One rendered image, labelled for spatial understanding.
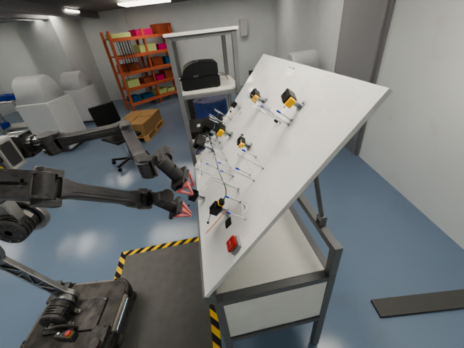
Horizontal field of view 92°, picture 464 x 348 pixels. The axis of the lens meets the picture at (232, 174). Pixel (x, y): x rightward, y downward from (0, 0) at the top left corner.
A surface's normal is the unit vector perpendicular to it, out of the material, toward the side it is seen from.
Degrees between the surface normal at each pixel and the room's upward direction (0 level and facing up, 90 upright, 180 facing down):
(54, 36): 90
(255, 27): 90
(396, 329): 0
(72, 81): 79
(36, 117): 90
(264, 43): 90
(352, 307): 0
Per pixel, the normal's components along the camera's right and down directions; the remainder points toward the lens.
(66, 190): 0.93, -0.19
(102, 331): -0.10, -0.83
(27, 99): 0.00, 0.39
